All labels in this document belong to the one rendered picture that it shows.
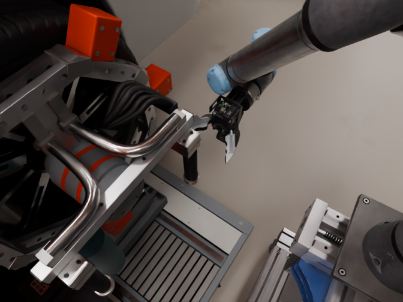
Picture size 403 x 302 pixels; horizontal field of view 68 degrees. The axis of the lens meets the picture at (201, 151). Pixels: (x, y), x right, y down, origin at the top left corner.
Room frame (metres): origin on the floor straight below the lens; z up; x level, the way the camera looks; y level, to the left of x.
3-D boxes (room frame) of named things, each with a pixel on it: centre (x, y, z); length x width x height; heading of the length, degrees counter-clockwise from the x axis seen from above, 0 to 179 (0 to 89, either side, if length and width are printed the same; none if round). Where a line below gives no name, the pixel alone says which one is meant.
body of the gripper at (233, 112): (0.53, -0.08, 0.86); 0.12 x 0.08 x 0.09; 145
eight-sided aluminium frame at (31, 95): (0.37, 0.32, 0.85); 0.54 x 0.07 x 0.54; 145
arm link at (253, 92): (0.60, -0.13, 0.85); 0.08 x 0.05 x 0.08; 55
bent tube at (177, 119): (0.38, 0.16, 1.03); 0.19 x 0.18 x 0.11; 55
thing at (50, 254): (0.22, 0.27, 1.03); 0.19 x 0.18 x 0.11; 55
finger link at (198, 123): (0.49, 0.02, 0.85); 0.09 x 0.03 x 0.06; 109
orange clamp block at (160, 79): (0.63, 0.14, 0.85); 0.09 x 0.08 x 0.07; 145
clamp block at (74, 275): (0.12, 0.25, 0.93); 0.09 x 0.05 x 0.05; 55
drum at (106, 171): (0.33, 0.26, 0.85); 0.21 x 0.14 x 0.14; 55
